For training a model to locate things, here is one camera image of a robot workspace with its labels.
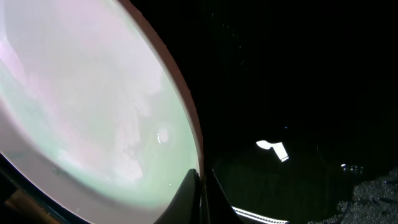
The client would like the black round tray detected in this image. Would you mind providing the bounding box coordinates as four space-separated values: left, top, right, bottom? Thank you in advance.
1 1 397 223

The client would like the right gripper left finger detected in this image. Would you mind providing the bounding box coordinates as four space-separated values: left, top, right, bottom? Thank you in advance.
155 169 201 224

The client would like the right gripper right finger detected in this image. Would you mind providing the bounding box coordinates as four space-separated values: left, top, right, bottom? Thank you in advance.
202 170 243 224

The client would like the white plate with green smear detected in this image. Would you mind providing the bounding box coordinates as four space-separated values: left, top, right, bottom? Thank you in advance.
1 0 203 223

